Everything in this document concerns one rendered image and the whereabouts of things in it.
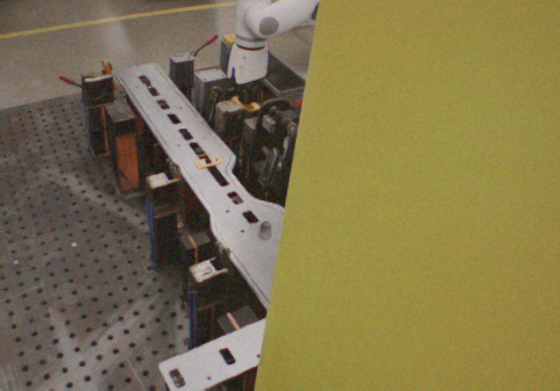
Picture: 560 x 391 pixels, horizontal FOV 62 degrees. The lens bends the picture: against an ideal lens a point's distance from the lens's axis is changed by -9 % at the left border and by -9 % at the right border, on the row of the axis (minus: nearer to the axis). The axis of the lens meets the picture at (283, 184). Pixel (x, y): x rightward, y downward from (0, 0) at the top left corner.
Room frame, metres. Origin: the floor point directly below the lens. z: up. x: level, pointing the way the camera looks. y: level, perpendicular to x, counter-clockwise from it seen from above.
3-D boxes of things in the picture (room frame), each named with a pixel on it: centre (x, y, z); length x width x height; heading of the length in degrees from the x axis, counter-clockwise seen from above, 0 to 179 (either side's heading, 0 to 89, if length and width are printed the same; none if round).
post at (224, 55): (1.81, 0.28, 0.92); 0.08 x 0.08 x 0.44; 38
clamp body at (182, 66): (1.78, 0.48, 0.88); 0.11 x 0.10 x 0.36; 128
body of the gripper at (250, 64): (1.19, 0.14, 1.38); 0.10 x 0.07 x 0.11; 136
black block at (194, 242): (0.90, 0.20, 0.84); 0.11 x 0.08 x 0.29; 128
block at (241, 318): (0.68, 0.05, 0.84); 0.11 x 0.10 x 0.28; 128
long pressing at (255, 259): (1.23, 0.26, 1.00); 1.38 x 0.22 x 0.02; 38
